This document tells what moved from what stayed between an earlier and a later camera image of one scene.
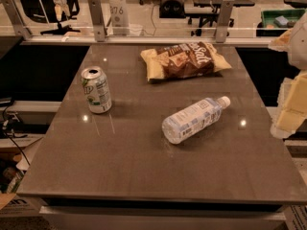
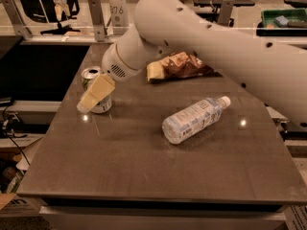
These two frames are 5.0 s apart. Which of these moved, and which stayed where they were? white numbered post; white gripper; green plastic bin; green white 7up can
Moved: white gripper
Stayed: white numbered post; green plastic bin; green white 7up can
